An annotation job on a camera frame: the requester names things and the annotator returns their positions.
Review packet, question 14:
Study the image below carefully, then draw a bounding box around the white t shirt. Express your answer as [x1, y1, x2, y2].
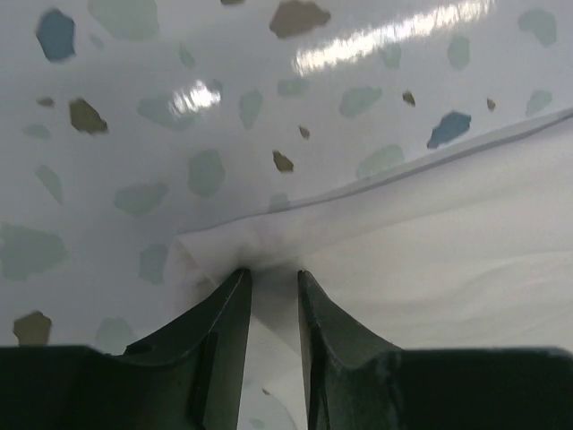
[167, 107, 573, 430]

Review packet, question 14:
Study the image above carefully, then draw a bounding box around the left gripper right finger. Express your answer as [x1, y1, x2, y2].
[297, 271, 572, 429]

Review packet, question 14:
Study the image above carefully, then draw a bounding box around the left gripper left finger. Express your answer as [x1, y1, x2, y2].
[1, 270, 252, 429]

